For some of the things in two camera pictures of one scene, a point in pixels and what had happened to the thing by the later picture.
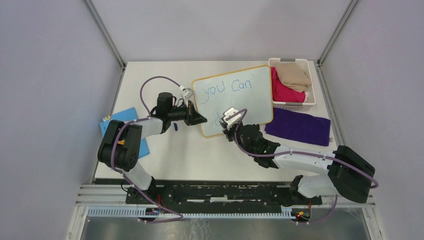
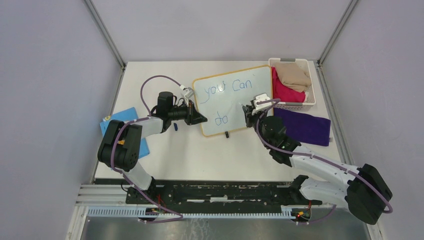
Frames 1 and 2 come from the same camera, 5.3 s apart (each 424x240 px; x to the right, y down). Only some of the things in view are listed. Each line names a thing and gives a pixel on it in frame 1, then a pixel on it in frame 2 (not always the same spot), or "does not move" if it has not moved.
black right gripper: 228,132 → 247,110
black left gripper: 193,117 does not move
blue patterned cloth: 126,116 does not move
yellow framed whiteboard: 250,89 does not move
